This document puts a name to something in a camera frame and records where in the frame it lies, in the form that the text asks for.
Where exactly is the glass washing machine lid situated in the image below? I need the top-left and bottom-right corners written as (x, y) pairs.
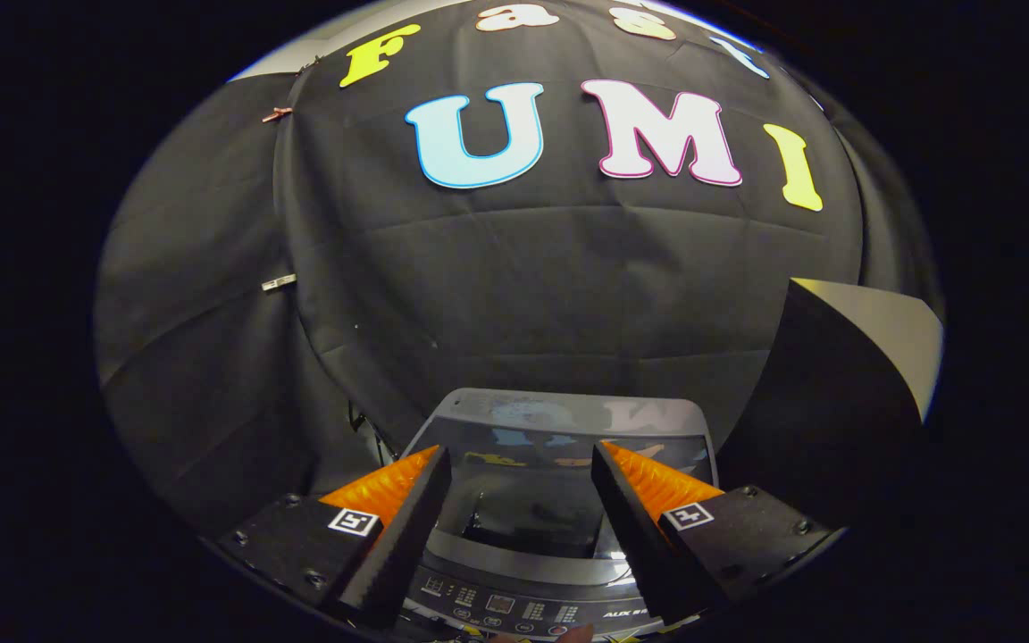
top-left (407, 415), bottom-right (716, 565)

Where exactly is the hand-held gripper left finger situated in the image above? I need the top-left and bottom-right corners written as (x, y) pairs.
top-left (215, 445), bottom-right (453, 630)

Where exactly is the dark washing machine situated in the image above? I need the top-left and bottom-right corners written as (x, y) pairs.
top-left (398, 387), bottom-right (721, 640)

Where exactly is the black backdrop cloth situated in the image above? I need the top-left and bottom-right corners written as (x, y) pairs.
top-left (93, 0), bottom-right (944, 537)

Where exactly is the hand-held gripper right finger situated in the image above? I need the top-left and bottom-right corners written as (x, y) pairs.
top-left (590, 439), bottom-right (839, 628)

